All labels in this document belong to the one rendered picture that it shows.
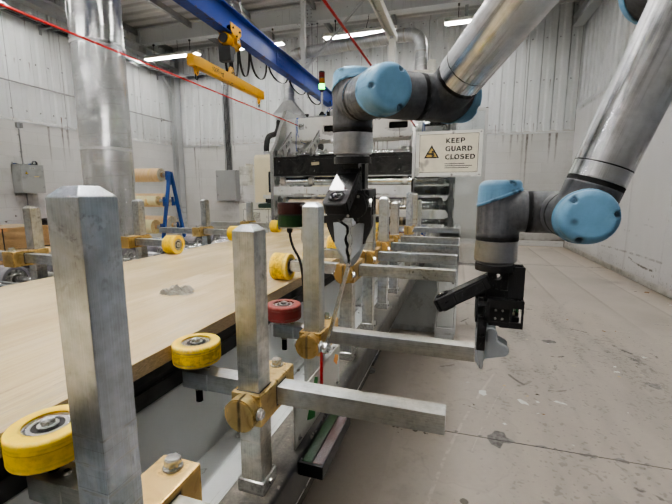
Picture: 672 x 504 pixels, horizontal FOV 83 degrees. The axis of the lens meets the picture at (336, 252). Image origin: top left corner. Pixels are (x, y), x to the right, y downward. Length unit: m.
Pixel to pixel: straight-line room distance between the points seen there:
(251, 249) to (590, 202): 0.46
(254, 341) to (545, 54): 9.55
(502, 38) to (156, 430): 0.81
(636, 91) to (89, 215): 0.63
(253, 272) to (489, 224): 0.42
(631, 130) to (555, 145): 8.91
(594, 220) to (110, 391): 0.58
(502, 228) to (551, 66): 9.12
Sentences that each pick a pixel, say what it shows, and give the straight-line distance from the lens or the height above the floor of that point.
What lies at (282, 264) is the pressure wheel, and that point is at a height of 0.95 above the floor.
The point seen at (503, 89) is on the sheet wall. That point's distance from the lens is 9.61.
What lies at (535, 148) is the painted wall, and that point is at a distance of 9.47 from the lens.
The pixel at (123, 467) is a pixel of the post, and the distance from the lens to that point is 0.43.
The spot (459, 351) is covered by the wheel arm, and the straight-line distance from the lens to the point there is 0.82.
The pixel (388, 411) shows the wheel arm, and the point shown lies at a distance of 0.60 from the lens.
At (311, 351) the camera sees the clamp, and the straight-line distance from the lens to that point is 0.80.
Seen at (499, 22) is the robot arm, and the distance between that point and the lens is 0.61.
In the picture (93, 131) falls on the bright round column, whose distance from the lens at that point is 4.59.
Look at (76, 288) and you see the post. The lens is 0.36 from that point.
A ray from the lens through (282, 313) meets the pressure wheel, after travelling 0.86.
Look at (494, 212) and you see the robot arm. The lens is 0.74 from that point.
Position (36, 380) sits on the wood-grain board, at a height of 0.90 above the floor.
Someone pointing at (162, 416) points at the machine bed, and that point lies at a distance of 0.80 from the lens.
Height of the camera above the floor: 1.16
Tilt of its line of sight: 9 degrees down
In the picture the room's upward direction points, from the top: straight up
